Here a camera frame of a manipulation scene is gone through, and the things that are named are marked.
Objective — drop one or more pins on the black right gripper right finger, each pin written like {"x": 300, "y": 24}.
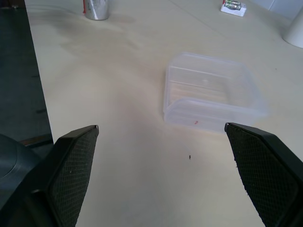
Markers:
{"x": 265, "y": 170}

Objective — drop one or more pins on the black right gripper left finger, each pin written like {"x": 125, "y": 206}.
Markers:
{"x": 68, "y": 177}

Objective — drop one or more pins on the clear plastic container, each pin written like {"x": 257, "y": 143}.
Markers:
{"x": 213, "y": 113}

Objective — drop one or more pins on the dark grey rounded object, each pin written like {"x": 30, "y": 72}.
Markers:
{"x": 11, "y": 160}

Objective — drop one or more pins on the white rounded object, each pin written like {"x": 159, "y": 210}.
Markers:
{"x": 296, "y": 30}

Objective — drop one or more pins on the white battery pack box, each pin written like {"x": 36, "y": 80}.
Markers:
{"x": 234, "y": 8}

